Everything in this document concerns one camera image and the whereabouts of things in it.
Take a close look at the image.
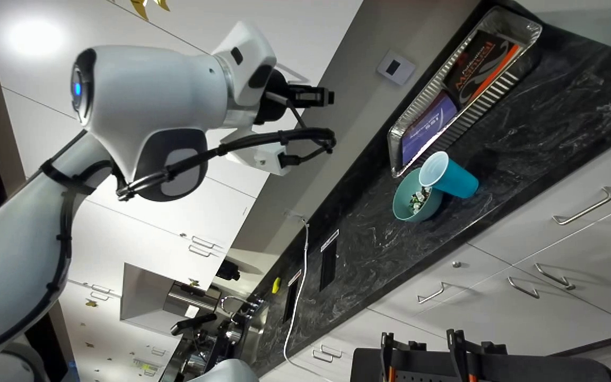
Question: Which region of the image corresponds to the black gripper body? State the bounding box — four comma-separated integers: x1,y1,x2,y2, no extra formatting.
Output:
254,66,313,125

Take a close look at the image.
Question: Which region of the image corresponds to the white upper cabinet panel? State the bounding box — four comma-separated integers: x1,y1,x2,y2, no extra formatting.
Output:
0,89,257,251
65,190,232,293

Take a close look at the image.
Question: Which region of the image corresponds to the purple packet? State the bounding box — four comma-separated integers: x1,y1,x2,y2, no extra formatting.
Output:
400,91,460,165

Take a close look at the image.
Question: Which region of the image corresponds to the teal bowl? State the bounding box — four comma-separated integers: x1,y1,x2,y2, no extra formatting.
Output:
391,168,446,226

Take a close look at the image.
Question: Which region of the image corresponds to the blue plastic cup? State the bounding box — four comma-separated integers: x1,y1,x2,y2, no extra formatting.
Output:
418,148,482,201

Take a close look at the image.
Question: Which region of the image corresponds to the orange and black packet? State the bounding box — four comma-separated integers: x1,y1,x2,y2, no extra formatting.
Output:
444,27,526,111

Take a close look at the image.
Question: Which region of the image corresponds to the small black appliance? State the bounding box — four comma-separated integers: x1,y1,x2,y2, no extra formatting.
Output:
217,260,244,282

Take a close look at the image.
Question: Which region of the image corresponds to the steel coffee machine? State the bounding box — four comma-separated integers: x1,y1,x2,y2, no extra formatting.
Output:
155,280,274,382

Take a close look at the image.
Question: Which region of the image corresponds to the black clamp with orange trim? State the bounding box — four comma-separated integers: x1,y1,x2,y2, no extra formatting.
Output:
444,327,510,382
378,332,431,382

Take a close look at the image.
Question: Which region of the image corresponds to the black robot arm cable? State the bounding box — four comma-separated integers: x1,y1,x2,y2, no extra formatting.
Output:
0,125,340,357

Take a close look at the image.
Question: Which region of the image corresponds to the white wall thermostat panel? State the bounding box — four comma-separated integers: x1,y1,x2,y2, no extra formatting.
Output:
378,49,418,89

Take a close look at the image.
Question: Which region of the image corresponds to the thin white cable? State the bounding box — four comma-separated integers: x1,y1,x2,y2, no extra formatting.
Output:
281,222,313,363

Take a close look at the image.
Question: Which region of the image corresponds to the silver drawer handle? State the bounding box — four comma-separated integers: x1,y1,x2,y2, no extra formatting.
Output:
508,277,544,302
532,261,578,293
417,280,457,305
555,188,611,230
313,344,344,368

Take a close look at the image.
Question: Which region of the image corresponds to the black camera stand base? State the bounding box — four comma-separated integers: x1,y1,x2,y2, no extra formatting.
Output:
350,347,611,382

